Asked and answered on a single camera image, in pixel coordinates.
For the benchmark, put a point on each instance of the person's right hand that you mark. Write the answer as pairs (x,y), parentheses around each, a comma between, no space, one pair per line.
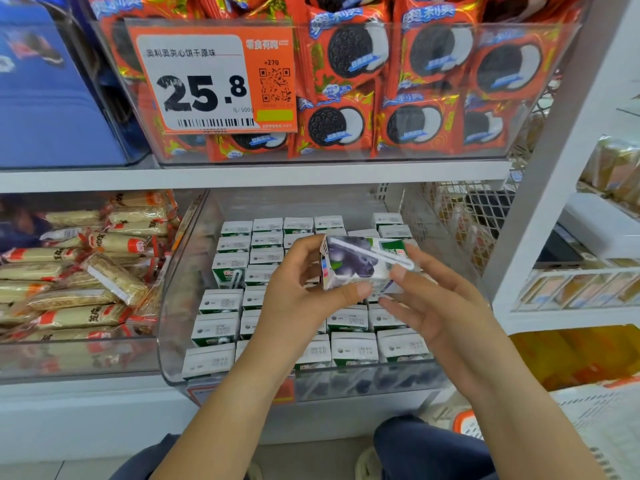
(450,320)

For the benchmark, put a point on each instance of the person's left hand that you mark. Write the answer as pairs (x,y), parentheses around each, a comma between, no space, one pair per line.
(295,310)

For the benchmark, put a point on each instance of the rows of white juice cartons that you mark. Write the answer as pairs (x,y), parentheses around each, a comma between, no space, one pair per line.
(235,295)

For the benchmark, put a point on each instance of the blueberry juice carton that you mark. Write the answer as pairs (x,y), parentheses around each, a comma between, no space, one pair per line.
(360,260)

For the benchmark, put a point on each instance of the person's blue jeans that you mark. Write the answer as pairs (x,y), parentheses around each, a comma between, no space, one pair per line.
(420,453)

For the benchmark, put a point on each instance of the person's right white shoe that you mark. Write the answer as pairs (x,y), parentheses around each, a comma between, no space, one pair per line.
(370,465)

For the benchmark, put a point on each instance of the person's white shoe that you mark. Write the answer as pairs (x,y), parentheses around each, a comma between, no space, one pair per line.
(370,465)
(252,472)

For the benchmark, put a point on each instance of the person's left white shoe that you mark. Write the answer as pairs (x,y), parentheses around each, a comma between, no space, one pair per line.
(252,472)

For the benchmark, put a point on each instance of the clear plastic display bin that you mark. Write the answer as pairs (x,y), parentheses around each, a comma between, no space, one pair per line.
(470,325)
(80,355)

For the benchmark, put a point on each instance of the small orange price tag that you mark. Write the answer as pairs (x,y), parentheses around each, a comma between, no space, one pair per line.
(285,389)

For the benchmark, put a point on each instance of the yellow orange snack packet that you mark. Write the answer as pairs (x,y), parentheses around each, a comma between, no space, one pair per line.
(580,355)

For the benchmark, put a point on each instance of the white flat box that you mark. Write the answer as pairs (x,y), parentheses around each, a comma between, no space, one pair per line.
(605,223)

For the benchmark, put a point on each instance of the pile of yellow wafer bars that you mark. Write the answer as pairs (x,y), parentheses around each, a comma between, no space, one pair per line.
(85,275)

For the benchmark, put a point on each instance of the stack of red cookie packets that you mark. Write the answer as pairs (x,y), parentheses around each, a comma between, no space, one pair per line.
(440,75)

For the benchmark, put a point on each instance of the large white orange price tag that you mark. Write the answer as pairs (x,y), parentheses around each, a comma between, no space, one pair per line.
(205,80)

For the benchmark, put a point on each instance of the pile of blue snack packets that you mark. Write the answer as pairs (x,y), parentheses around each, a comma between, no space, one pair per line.
(20,220)

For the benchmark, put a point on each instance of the blue cardboard display box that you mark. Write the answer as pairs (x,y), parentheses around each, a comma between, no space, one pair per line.
(55,90)

